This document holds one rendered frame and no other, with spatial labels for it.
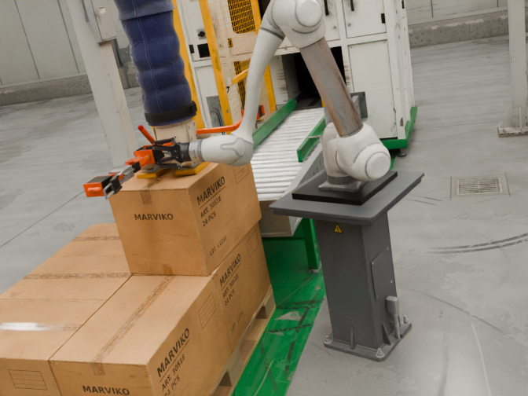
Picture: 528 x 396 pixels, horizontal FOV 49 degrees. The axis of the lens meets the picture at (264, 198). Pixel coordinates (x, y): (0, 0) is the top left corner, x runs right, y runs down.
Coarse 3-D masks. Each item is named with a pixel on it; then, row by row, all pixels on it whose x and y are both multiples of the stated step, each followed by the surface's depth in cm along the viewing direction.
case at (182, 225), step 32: (128, 192) 242; (160, 192) 236; (192, 192) 234; (224, 192) 258; (256, 192) 289; (128, 224) 249; (160, 224) 242; (192, 224) 236; (224, 224) 258; (128, 256) 256; (160, 256) 249; (192, 256) 243; (224, 256) 257
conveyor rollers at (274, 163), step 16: (304, 112) 496; (320, 112) 484; (288, 128) 457; (304, 128) 445; (272, 144) 419; (288, 144) 413; (256, 160) 388; (272, 160) 383; (288, 160) 378; (304, 160) 375; (256, 176) 359; (272, 176) 356; (288, 176) 345; (272, 192) 329
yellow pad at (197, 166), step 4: (196, 164) 249; (200, 164) 250; (204, 164) 252; (184, 168) 248; (188, 168) 247; (192, 168) 246; (196, 168) 246; (200, 168) 248; (176, 172) 247; (180, 172) 246; (184, 172) 245; (188, 172) 245; (192, 172) 244; (196, 172) 245
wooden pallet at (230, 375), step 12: (264, 300) 300; (264, 312) 302; (252, 324) 300; (264, 324) 298; (252, 336) 290; (240, 348) 283; (252, 348) 281; (228, 360) 255; (240, 360) 267; (228, 372) 254; (240, 372) 266; (216, 384) 242; (228, 384) 257
